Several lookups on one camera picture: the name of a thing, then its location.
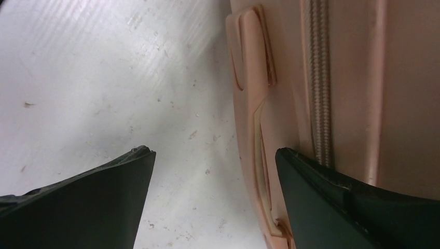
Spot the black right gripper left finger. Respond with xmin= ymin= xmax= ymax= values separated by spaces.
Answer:
xmin=1 ymin=146 xmax=156 ymax=248

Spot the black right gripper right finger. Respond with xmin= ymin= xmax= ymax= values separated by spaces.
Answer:
xmin=275 ymin=148 xmax=439 ymax=248

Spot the pink hard-shell suitcase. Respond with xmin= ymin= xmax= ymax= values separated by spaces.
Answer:
xmin=226 ymin=1 xmax=439 ymax=248

